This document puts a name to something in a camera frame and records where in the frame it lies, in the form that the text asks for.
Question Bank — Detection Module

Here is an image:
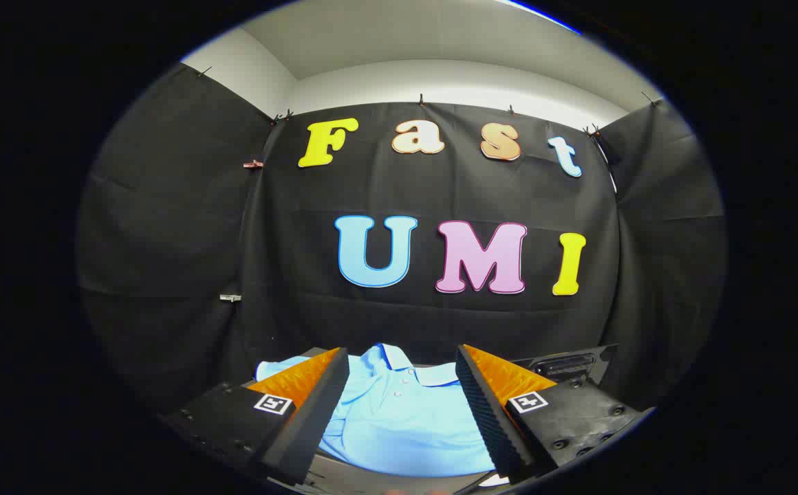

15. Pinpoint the black backdrop cloth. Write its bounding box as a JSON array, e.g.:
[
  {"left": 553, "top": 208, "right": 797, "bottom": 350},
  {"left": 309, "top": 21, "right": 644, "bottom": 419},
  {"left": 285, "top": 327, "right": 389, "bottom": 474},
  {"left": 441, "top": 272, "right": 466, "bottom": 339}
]
[{"left": 76, "top": 62, "right": 726, "bottom": 413}]

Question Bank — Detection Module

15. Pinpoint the light blue polo shirt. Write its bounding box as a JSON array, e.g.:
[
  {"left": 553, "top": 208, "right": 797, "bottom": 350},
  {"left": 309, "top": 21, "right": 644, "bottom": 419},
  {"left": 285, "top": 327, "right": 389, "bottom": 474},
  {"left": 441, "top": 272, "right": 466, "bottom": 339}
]
[{"left": 256, "top": 342, "right": 503, "bottom": 479}]

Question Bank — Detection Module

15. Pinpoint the dark transparent washing machine lid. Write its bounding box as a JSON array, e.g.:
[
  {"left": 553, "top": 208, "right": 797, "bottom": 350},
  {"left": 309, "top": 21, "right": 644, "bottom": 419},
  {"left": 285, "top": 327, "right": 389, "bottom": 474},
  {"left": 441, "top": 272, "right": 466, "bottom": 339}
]
[{"left": 513, "top": 344, "right": 620, "bottom": 387}]

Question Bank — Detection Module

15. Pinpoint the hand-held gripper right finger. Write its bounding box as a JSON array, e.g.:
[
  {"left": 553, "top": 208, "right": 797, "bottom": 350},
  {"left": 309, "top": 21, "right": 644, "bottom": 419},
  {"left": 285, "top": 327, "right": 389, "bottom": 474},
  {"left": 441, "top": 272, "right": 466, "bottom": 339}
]
[{"left": 455, "top": 344, "right": 651, "bottom": 483}]

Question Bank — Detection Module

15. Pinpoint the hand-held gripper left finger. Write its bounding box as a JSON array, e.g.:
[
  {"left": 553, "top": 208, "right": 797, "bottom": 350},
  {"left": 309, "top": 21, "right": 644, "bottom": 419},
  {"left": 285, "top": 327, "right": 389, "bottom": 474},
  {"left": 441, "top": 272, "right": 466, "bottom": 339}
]
[{"left": 158, "top": 347, "right": 350, "bottom": 486}]

